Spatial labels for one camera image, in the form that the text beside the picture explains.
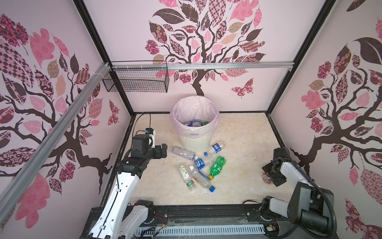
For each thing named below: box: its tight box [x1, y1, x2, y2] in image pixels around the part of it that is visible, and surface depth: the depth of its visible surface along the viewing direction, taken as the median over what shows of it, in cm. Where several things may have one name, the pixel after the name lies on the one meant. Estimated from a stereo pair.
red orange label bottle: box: [262, 171, 273, 184], surface depth 83 cm
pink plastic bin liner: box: [169, 95, 221, 138], surface depth 91 cm
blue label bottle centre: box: [188, 155, 215, 171], surface depth 89 cm
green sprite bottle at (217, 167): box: [207, 155, 227, 181], surface depth 87 cm
